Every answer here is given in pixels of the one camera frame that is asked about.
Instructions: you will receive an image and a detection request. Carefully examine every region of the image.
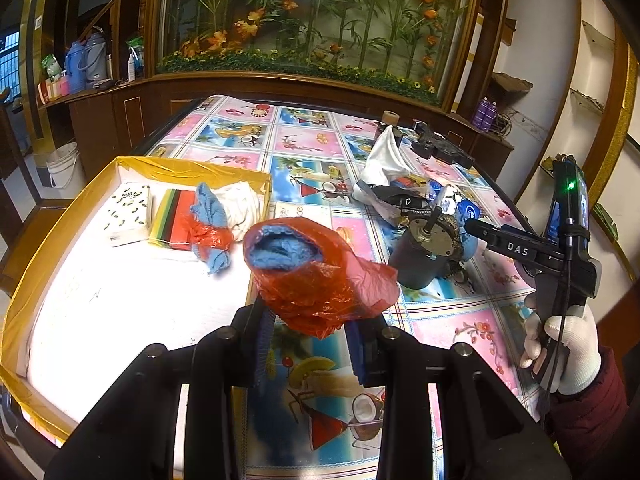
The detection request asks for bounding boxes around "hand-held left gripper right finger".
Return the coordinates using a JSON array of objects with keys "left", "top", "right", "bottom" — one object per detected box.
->
[{"left": 346, "top": 316, "right": 572, "bottom": 480}]

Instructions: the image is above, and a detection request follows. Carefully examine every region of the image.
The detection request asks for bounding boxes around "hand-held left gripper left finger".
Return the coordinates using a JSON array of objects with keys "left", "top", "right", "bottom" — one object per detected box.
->
[{"left": 44, "top": 304, "right": 274, "bottom": 480}]

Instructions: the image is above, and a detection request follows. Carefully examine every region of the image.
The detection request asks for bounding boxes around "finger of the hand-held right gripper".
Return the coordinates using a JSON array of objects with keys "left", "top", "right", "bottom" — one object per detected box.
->
[{"left": 464, "top": 219, "right": 564, "bottom": 268}]

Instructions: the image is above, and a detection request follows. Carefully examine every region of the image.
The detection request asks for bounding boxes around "blue cloth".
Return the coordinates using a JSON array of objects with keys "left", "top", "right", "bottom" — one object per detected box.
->
[
  {"left": 191, "top": 181, "right": 233, "bottom": 277},
  {"left": 248, "top": 223, "right": 322, "bottom": 272},
  {"left": 459, "top": 235, "right": 484, "bottom": 262}
]

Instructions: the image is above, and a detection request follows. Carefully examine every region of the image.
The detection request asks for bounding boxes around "yellow-rimmed white tray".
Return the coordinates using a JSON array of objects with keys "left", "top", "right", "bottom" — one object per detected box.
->
[{"left": 0, "top": 155, "right": 274, "bottom": 442}]

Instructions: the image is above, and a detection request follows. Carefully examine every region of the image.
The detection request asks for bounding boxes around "white plastic bag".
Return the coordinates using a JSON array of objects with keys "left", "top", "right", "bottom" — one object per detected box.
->
[{"left": 351, "top": 126, "right": 417, "bottom": 207}]

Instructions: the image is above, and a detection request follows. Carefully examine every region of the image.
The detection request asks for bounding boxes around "striped colour packet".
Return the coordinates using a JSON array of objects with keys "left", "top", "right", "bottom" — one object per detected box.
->
[{"left": 149, "top": 186, "right": 202, "bottom": 252}]

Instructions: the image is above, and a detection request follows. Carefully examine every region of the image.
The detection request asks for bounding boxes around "lemon print tissue packet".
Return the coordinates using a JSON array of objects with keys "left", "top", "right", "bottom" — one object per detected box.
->
[{"left": 106, "top": 181, "right": 154, "bottom": 249}]

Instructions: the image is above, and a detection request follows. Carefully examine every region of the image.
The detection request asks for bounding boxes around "person's right forearm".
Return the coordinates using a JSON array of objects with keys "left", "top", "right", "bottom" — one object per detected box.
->
[{"left": 546, "top": 347, "right": 632, "bottom": 467}]

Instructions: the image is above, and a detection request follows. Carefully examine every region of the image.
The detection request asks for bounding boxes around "person's right hand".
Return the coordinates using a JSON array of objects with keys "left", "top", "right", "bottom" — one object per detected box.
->
[{"left": 519, "top": 291, "right": 602, "bottom": 396}]

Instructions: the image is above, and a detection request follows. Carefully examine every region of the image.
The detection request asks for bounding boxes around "smartphone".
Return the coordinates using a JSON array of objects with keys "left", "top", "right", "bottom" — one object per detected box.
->
[{"left": 547, "top": 159, "right": 592, "bottom": 248}]

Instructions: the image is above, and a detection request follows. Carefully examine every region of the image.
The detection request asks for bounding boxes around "blue tissue packet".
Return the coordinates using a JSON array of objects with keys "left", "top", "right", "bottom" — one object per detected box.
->
[{"left": 451, "top": 196, "right": 482, "bottom": 224}]

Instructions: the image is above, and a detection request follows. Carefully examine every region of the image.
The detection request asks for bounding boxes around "shiny blue packet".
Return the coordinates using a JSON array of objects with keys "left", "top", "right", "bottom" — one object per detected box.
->
[{"left": 425, "top": 181, "right": 457, "bottom": 212}]

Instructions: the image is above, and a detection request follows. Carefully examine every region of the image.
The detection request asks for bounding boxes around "black motor with shaft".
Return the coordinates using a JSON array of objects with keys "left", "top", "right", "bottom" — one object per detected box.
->
[{"left": 389, "top": 209, "right": 452, "bottom": 289}]

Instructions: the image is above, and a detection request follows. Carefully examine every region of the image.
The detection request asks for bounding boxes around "floral tissue packet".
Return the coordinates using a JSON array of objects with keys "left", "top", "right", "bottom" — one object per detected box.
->
[{"left": 394, "top": 174, "right": 442, "bottom": 197}]

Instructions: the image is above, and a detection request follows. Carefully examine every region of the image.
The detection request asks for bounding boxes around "black pouch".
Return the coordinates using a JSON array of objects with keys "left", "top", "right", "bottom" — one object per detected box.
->
[{"left": 374, "top": 184, "right": 432, "bottom": 222}]

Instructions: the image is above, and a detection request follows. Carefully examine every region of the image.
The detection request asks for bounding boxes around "black plastic gadget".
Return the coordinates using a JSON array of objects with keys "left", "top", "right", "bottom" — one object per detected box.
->
[{"left": 411, "top": 119, "right": 474, "bottom": 167}]

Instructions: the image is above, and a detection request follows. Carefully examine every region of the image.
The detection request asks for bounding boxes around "white cloth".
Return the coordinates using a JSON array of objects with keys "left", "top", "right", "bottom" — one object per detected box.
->
[{"left": 219, "top": 179, "right": 264, "bottom": 242}]

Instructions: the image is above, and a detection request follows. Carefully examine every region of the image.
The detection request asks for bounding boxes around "wooden chair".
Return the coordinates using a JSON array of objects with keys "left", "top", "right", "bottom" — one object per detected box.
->
[{"left": 0, "top": 197, "right": 76, "bottom": 301}]

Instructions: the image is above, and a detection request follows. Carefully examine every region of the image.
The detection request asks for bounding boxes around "white bucket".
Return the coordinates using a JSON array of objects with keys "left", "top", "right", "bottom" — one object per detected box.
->
[{"left": 46, "top": 141, "right": 89, "bottom": 189}]

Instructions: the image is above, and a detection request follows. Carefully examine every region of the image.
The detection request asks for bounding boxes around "wooden cabinet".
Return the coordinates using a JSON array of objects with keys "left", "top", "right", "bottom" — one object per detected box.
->
[{"left": 35, "top": 74, "right": 517, "bottom": 182}]

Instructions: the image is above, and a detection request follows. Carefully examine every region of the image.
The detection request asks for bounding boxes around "glass flower display tank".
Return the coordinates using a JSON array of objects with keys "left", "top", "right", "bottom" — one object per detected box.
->
[{"left": 154, "top": 0, "right": 482, "bottom": 107}]

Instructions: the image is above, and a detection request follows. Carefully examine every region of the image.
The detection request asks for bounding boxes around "green bag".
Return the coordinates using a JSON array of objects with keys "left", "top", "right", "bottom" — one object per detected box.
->
[{"left": 124, "top": 34, "right": 147, "bottom": 62}]

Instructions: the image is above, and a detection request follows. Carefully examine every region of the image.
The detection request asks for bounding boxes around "pink box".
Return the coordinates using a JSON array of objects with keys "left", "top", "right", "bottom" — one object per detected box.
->
[{"left": 36, "top": 74, "right": 69, "bottom": 107}]

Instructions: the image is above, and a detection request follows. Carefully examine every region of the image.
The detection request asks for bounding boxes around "grey thermos flask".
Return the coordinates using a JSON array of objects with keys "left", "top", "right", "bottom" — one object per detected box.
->
[{"left": 82, "top": 31, "right": 109, "bottom": 87}]

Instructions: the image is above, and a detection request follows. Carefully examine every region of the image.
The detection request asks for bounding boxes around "blue thermos flask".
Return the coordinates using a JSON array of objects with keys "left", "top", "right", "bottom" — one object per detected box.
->
[{"left": 64, "top": 41, "right": 87, "bottom": 94}]

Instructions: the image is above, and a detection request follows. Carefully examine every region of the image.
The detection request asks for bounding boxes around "green packet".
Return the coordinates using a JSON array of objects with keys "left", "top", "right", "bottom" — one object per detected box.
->
[{"left": 39, "top": 54, "right": 64, "bottom": 82}]

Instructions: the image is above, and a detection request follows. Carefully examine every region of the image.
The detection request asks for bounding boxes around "wooden wall shelf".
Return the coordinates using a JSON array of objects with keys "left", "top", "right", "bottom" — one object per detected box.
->
[{"left": 491, "top": 71, "right": 532, "bottom": 94}]

